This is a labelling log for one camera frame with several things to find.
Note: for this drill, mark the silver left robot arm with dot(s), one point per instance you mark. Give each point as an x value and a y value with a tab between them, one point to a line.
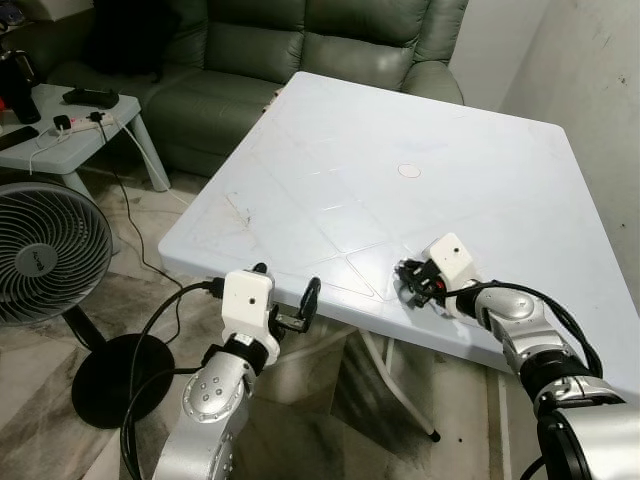
205	400

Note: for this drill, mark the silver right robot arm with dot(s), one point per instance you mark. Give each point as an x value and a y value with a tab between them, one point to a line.
540	345

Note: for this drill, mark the round white table cap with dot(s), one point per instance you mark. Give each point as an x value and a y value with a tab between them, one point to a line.
410	171

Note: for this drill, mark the white metal table leg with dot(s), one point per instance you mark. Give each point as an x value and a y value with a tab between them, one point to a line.
400	385

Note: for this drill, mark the grey standing fan black base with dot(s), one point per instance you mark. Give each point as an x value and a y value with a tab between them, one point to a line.
50	255

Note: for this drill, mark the white power strip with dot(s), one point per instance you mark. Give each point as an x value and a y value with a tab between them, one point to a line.
95	120

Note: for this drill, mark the light grey plastic side table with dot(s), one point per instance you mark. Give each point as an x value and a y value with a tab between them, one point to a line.
75	145

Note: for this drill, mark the green leather sofa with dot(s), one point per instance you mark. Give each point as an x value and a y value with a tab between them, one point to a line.
330	50

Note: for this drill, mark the flat black remote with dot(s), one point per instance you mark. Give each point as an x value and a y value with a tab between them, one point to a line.
90	96

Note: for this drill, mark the black plug adapter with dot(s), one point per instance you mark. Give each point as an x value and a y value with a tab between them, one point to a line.
62	123

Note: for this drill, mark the black cloth bundle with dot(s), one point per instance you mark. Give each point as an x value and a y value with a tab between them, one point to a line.
130	35

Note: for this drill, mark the black phone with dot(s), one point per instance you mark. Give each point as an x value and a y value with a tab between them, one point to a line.
15	138

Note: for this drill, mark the black bottle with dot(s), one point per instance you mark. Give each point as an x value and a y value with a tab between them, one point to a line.
18	90

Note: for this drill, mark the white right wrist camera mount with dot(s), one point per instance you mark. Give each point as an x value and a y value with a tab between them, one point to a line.
455	262

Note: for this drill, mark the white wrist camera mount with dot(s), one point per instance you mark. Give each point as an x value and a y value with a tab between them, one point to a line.
246	305
455	262

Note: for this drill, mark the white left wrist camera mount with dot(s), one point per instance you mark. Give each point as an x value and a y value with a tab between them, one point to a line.
246	305

